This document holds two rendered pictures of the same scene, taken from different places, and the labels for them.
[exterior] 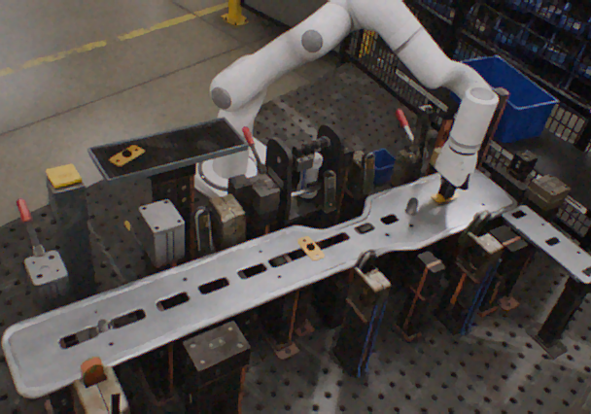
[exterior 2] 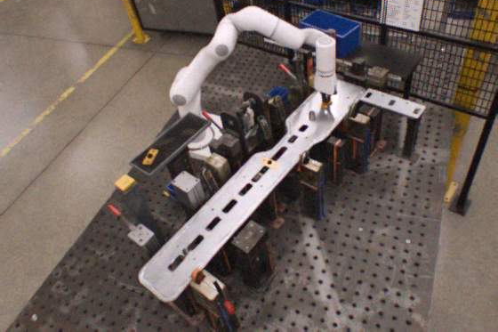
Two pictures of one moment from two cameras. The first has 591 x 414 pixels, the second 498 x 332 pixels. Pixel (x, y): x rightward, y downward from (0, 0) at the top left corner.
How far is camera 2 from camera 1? 0.28 m
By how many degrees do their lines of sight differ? 5
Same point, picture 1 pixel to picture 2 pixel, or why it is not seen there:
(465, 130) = (324, 63)
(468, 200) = (339, 99)
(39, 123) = (61, 153)
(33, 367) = (164, 287)
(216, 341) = (248, 234)
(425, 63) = (289, 37)
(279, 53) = (204, 62)
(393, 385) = (341, 214)
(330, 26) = (228, 37)
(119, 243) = (156, 205)
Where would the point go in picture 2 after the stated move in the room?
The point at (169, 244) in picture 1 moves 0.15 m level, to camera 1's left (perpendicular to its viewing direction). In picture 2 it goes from (196, 194) to (160, 204)
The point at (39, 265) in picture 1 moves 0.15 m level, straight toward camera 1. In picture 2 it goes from (137, 235) to (159, 258)
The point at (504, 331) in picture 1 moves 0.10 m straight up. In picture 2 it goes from (385, 160) to (387, 147)
